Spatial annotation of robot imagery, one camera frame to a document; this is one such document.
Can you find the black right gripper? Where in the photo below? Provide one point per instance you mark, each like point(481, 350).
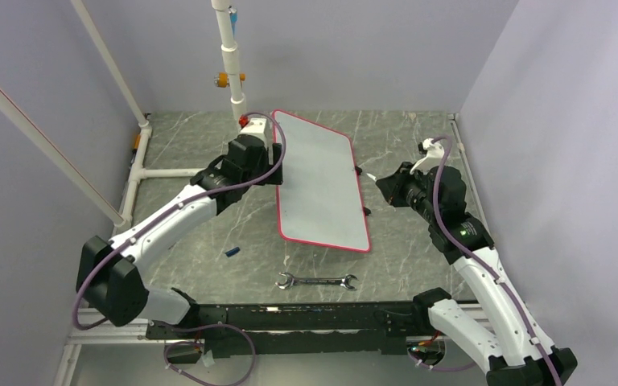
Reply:
point(393, 186)

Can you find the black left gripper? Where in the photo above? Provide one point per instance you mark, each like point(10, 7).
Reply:
point(276, 158)

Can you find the pink-framed whiteboard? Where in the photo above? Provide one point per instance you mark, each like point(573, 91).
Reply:
point(319, 201)

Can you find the blue marker cap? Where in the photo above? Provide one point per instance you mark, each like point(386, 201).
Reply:
point(232, 252)

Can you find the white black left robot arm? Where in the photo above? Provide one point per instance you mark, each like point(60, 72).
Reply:
point(109, 278)

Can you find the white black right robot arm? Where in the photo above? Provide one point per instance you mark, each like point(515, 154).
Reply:
point(513, 349)

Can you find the orange pipe valve fitting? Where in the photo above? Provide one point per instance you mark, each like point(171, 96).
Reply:
point(222, 79)

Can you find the silver double open-end wrench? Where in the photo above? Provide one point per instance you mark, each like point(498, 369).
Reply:
point(290, 281)

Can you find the diagonal white pipe red stripe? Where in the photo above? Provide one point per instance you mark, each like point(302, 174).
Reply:
point(26, 126)

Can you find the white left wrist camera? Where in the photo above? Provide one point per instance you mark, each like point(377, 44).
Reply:
point(255, 129)

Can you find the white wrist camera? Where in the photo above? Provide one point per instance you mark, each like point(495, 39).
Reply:
point(255, 129)
point(432, 152)

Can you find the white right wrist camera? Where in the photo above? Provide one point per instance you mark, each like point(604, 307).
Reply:
point(432, 152)

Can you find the white PVC pipe frame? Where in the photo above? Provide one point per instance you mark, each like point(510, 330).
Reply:
point(225, 13)

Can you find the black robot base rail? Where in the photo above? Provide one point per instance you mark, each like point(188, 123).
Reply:
point(303, 328)

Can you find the aluminium extrusion frame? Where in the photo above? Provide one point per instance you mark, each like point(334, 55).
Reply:
point(105, 334)

